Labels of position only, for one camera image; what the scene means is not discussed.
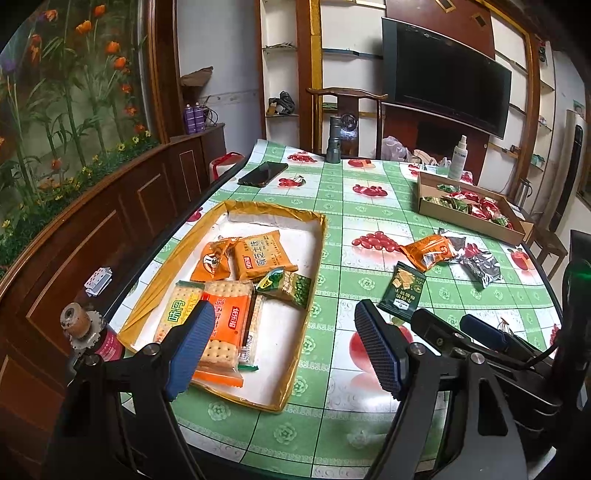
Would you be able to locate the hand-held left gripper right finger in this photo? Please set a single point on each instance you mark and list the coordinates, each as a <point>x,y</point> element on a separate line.
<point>378,346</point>

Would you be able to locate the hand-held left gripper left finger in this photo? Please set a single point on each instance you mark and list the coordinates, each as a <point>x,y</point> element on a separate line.
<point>194,341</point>

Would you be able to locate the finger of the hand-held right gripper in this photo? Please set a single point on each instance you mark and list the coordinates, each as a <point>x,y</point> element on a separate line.
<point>485,332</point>
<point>434,330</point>

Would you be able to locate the yellow-green cracker packet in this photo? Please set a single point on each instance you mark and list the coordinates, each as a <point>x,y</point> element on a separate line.
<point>178,307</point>

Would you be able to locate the long orange cracker packet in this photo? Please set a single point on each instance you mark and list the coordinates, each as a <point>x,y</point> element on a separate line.
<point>228,323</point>

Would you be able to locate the dark green snack packet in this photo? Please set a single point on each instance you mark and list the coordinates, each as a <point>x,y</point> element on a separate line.
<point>401,288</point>

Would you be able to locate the white cracker packet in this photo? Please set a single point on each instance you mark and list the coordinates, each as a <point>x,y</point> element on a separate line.
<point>254,327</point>

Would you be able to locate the silver foil snack packet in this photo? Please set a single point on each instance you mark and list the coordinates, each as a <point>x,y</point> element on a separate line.
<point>455,242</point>
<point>482,270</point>

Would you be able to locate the small orange snack packet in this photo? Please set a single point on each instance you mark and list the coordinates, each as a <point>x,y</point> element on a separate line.
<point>212,263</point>

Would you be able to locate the green pea snack packet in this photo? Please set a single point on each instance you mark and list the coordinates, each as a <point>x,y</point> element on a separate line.
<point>291,286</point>

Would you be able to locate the square orange cracker packet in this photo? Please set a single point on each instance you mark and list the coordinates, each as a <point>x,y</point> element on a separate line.
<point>263,256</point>

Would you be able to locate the white tray with yellow rim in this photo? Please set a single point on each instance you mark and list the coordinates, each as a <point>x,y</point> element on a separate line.
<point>286,230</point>

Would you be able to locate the wooden stool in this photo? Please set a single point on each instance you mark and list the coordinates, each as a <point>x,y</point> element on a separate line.
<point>549,242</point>

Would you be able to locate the cardboard box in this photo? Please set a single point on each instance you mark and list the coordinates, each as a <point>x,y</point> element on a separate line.
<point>461,217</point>

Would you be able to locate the pile of red green packets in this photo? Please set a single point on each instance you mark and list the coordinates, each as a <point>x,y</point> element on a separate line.
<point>480,207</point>

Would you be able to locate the metal kettle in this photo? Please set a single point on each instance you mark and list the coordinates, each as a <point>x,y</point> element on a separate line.
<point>522,193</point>

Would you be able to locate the dark wooden cabinet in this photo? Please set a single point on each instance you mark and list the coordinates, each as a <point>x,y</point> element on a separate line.
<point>92,230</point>

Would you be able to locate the white spray bottle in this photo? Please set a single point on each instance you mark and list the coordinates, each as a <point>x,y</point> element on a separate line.
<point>458,161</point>

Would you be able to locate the white box with red ribbon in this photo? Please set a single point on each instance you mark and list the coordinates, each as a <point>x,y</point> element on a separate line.
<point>221,168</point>

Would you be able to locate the black smartphone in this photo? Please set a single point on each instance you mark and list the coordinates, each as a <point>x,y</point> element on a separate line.
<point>263,174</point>

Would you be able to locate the grey flashlight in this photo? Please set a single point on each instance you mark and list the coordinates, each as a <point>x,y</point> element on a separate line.
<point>334,143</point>

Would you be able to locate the purple bottle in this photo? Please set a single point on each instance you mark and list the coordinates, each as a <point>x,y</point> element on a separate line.
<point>199,119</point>
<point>189,121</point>

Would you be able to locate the black television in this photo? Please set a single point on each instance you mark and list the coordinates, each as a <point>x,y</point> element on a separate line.
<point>443,78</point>

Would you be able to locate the dark wooden chair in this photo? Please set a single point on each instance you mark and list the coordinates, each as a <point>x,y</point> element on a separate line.
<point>346,93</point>

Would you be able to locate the brown wooden piece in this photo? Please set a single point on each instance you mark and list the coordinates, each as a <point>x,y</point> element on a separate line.
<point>198,78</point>

